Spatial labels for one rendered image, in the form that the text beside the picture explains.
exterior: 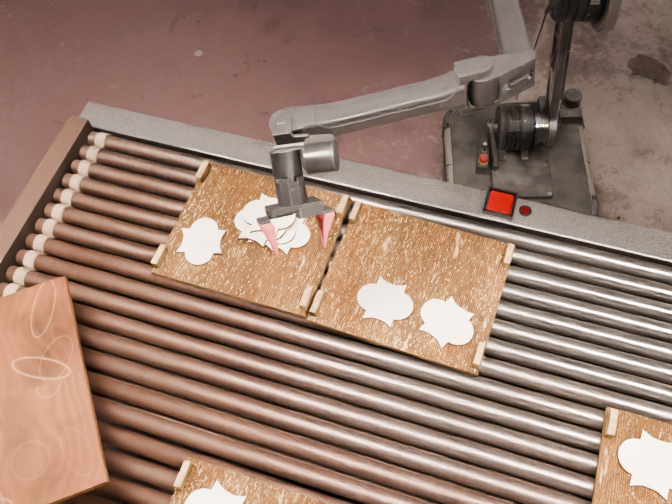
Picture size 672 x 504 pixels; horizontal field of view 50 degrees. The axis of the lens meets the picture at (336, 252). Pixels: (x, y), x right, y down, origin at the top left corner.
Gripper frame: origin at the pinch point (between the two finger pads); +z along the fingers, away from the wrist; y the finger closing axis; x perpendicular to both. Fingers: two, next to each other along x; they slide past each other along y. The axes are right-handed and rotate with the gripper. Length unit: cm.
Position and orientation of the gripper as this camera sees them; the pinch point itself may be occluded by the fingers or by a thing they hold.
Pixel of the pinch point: (300, 248)
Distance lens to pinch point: 141.4
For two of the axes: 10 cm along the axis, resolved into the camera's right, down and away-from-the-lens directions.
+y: -9.4, 2.2, -2.7
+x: 3.2, 2.2, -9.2
